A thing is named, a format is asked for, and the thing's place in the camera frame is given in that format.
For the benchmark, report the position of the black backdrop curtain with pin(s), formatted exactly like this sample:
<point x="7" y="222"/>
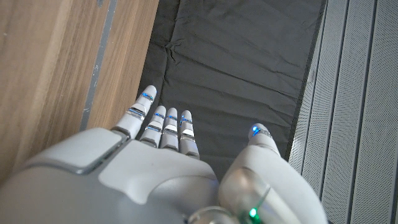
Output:
<point x="233" y="62"/>

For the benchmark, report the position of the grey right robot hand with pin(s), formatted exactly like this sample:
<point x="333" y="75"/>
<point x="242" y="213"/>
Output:
<point x="124" y="186"/>

